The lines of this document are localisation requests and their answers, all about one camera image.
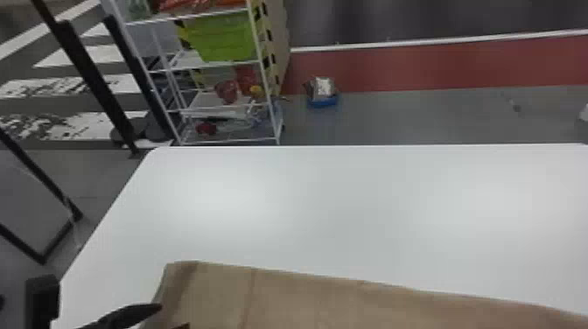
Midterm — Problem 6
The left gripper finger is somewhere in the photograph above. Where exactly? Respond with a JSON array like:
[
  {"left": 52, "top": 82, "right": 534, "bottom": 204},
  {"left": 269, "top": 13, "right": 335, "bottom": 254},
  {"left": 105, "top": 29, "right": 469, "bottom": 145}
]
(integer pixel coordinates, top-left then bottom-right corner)
[{"left": 77, "top": 302, "right": 165, "bottom": 329}]

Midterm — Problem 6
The cardboard box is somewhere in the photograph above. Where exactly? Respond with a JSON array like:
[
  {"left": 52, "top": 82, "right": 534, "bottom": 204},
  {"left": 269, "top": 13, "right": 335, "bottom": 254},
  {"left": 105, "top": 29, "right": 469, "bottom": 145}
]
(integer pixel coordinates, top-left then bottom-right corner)
[{"left": 141, "top": 259, "right": 588, "bottom": 329}]

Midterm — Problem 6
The red snack packet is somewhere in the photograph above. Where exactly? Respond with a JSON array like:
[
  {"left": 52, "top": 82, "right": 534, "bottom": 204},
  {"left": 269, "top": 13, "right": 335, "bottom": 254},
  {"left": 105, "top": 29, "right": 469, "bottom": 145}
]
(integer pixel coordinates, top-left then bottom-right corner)
[
  {"left": 234, "top": 64, "right": 259, "bottom": 96},
  {"left": 214, "top": 80, "right": 241, "bottom": 105},
  {"left": 195, "top": 120, "right": 219, "bottom": 137}
]

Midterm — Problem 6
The blue basket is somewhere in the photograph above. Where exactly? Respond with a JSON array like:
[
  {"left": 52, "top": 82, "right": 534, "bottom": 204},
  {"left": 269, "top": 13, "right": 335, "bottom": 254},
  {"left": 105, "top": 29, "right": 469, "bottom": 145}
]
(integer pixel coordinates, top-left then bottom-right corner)
[{"left": 305, "top": 93, "right": 340, "bottom": 109}]

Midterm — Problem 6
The green basket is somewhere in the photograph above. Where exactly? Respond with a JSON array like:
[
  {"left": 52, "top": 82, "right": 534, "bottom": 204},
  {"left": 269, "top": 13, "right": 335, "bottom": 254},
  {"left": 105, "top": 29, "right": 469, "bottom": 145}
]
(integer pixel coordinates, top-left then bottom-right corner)
[{"left": 176, "top": 11, "right": 259, "bottom": 64}]

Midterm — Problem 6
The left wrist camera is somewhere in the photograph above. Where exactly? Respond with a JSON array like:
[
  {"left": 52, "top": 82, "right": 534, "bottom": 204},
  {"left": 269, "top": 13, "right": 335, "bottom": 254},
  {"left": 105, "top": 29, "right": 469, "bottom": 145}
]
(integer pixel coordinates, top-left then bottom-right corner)
[{"left": 24, "top": 274, "right": 61, "bottom": 329}]

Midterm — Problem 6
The white wire rack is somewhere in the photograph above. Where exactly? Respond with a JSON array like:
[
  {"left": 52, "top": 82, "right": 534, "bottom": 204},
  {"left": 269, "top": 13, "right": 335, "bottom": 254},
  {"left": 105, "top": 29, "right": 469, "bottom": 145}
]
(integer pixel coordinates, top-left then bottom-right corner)
[{"left": 100, "top": 0, "right": 287, "bottom": 147}]

